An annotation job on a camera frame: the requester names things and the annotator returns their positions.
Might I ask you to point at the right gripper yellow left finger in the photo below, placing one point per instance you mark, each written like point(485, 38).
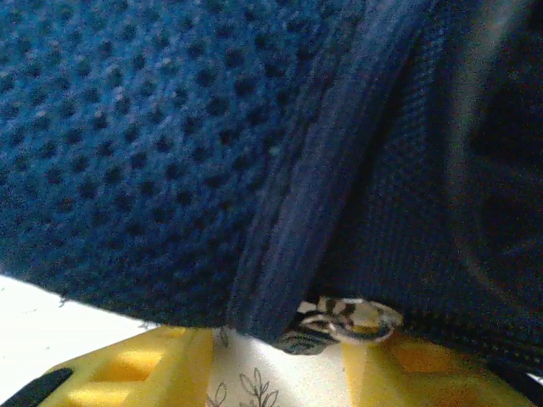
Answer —
point(140, 369)

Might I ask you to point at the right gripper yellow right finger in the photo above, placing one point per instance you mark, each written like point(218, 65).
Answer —
point(415, 377)

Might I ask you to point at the navy blue backpack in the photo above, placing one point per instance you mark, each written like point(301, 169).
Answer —
point(169, 127)

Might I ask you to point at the floral patterned tablecloth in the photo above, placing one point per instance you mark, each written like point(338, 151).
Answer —
point(25, 322)

